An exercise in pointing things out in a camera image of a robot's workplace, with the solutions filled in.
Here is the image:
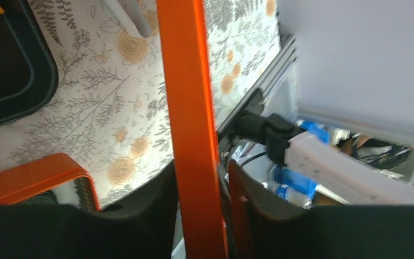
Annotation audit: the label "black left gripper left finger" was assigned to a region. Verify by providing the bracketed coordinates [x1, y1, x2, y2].
[0, 163, 178, 258]

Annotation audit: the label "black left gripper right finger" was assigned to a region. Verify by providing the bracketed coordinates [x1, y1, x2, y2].
[228, 161, 414, 258]

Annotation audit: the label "orange cookie box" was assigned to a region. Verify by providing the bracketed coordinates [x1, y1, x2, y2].
[0, 153, 101, 211]

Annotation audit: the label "orange box lid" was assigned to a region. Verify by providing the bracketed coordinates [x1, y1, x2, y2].
[157, 1, 228, 258]

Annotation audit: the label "black cookie tray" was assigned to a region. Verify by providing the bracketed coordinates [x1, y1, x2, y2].
[0, 1, 58, 126]

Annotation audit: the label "metal tongs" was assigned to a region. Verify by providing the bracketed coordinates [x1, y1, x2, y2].
[104, 0, 152, 38]

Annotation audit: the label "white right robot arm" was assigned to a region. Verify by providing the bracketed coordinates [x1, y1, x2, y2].
[235, 113, 414, 205]

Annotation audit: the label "floral table mat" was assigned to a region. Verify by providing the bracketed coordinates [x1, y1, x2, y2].
[0, 1, 280, 206]

